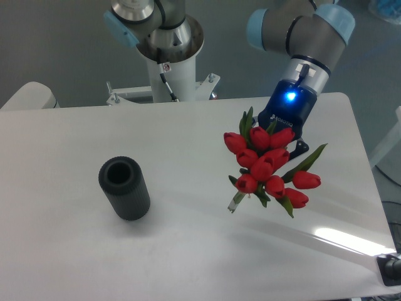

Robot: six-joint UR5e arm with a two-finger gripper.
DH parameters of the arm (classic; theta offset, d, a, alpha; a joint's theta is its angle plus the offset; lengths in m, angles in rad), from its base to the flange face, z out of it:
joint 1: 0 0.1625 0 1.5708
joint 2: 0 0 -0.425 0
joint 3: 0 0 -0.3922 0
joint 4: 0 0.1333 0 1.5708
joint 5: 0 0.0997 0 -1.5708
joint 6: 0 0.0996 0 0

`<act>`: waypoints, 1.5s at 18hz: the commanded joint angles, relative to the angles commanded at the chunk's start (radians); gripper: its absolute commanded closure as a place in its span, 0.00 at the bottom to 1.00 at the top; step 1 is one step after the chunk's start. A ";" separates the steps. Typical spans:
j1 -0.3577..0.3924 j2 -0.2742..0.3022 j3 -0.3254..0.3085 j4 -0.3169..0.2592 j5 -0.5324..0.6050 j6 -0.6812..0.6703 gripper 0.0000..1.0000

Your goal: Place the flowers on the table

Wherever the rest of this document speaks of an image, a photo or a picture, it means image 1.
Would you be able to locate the white object at right edge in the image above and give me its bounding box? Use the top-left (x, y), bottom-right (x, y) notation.
top-left (368, 106), bottom-right (400, 169)

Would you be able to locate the clear bag with blue items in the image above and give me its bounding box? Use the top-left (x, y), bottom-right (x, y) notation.
top-left (368, 0), bottom-right (400, 25)

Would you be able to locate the white rounded furniture piece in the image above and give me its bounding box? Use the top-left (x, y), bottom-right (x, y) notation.
top-left (1, 82), bottom-right (60, 112)

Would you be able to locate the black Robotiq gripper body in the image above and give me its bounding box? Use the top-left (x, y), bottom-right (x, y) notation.
top-left (258, 80), bottom-right (317, 140)

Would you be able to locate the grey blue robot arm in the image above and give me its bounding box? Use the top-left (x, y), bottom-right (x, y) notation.
top-left (103, 1), bottom-right (355, 158)

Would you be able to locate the black clamp at table corner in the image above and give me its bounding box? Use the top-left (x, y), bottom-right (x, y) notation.
top-left (376, 253), bottom-right (400, 287)

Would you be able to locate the black ribbed cylindrical vase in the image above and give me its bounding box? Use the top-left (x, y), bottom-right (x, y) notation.
top-left (98, 156), bottom-right (150, 221)

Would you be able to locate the red tulip bouquet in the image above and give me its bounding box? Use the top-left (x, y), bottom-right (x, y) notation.
top-left (223, 108), bottom-right (326, 217)

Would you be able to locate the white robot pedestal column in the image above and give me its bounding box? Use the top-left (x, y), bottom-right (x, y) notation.
top-left (135, 14), bottom-right (205, 103)

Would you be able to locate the white pedestal base frame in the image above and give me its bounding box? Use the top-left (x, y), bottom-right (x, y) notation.
top-left (106, 73), bottom-right (221, 106)

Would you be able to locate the black cable on pedestal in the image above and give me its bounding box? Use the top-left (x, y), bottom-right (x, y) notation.
top-left (159, 72), bottom-right (181, 103)

